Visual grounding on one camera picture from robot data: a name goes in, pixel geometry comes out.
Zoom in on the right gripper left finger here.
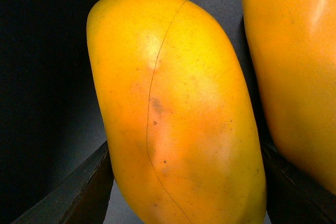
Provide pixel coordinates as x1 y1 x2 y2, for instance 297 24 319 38
13 142 114 223

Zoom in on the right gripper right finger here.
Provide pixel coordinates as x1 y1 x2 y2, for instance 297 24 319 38
261 144 335 224

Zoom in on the yellow mango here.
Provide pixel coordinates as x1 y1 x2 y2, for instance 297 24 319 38
242 0 335 193
87 0 266 223

